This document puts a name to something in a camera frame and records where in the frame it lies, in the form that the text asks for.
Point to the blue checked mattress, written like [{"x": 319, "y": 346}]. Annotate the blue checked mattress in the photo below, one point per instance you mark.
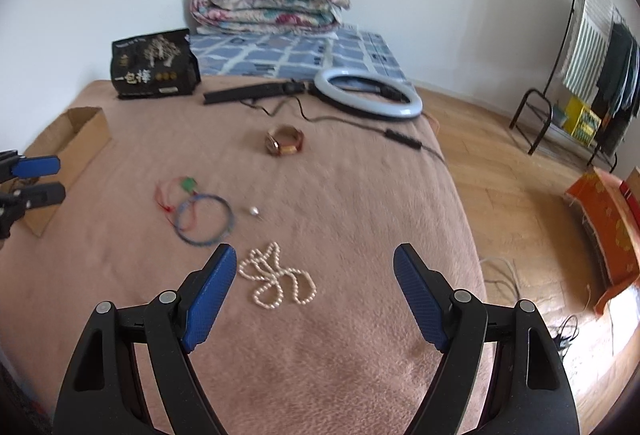
[{"x": 310, "y": 52}]

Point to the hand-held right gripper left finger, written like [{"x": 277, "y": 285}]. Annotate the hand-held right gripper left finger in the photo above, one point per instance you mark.
[{"x": 210, "y": 296}]

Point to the small pearl bead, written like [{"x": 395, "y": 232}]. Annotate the small pearl bead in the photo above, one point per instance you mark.
[{"x": 254, "y": 211}]

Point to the black metal clothes rack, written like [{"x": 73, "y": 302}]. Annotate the black metal clothes rack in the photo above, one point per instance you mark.
[{"x": 530, "y": 115}]

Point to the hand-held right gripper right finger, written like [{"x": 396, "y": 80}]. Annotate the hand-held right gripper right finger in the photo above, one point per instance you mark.
[{"x": 421, "y": 297}]

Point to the pink bed blanket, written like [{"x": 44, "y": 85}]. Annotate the pink bed blanket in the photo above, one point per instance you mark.
[{"x": 325, "y": 215}]

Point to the cardboard box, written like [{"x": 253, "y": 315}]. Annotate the cardboard box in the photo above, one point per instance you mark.
[{"x": 75, "y": 145}]

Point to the orange patterned cloth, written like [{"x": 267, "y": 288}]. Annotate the orange patterned cloth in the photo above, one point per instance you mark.
[{"x": 607, "y": 225}]

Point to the folded floral quilt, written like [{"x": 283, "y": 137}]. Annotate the folded floral quilt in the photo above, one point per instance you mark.
[{"x": 270, "y": 2}]

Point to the black folded tripod stand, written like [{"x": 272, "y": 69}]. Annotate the black folded tripod stand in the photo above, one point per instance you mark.
[{"x": 250, "y": 92}]

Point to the yellow carton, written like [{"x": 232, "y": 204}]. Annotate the yellow carton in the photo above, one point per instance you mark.
[{"x": 582, "y": 122}]

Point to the black snack bag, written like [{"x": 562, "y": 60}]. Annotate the black snack bag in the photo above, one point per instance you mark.
[{"x": 155, "y": 65}]

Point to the striped hanging towel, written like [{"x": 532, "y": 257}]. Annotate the striped hanging towel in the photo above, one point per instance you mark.
[{"x": 587, "y": 35}]

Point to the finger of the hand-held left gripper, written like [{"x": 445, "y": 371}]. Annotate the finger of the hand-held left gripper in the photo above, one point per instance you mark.
[
  {"x": 35, "y": 166},
  {"x": 42, "y": 195}
]

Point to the dark hanging clothes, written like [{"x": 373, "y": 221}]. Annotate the dark hanging clothes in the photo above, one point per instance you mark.
[{"x": 617, "y": 75}]

